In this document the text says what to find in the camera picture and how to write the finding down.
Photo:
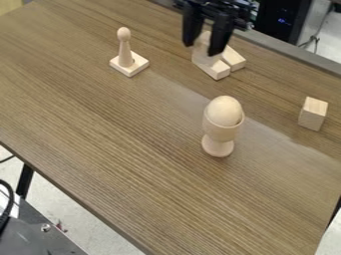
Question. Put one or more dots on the wooden egg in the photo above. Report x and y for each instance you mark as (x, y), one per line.
(224, 110)

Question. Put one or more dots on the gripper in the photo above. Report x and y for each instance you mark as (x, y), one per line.
(222, 7)

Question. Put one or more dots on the wooden square base block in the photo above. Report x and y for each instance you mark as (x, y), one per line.
(135, 66)

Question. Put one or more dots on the wooden cube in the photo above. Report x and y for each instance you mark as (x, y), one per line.
(312, 114)

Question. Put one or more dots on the large wooden block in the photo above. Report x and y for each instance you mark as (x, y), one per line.
(213, 64)

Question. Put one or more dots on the black computer tower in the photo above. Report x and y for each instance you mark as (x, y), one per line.
(282, 18)

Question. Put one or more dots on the small wooden block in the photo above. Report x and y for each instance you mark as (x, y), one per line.
(234, 59)

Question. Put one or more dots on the wooden pawn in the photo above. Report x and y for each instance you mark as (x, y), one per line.
(124, 46)

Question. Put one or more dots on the black table leg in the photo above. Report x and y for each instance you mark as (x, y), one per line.
(24, 181)

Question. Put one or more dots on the black metal base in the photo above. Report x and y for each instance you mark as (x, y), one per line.
(31, 235)

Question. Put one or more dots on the wooden egg cup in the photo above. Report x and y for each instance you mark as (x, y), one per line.
(218, 137)

